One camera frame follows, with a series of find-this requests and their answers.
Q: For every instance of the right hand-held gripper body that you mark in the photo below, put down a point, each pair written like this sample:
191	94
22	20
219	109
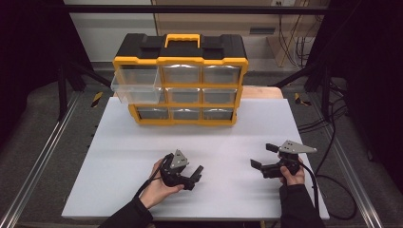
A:
288	161

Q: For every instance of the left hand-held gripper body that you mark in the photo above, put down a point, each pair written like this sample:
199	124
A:
172	177

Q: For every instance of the single clear storage drawer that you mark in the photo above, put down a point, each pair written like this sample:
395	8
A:
136	87

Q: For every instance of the yellow black drawer organizer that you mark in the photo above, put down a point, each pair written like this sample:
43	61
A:
133	47

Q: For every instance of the person's right hand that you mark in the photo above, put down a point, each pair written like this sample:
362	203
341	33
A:
292	179

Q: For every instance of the person's left hand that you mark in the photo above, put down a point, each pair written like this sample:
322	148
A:
158	193

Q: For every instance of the white table mat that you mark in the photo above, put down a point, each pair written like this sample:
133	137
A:
221	139

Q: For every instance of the yellow black hazard tape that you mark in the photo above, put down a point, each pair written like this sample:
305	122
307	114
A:
96	99
299	99

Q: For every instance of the wooden table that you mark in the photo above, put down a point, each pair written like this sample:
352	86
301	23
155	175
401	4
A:
263	92

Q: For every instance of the grid of clear plastic drawers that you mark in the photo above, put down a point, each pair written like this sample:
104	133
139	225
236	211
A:
182	76

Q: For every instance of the black curtain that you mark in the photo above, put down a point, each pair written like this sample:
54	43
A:
28	63
374	79

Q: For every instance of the black metal crossbar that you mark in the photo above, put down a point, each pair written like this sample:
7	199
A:
221	9

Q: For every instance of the aluminium floor rail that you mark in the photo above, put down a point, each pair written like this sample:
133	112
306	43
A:
348	171
38	164

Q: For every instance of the black metal frame post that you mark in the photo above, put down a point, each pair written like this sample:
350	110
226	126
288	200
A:
62	95
326	95

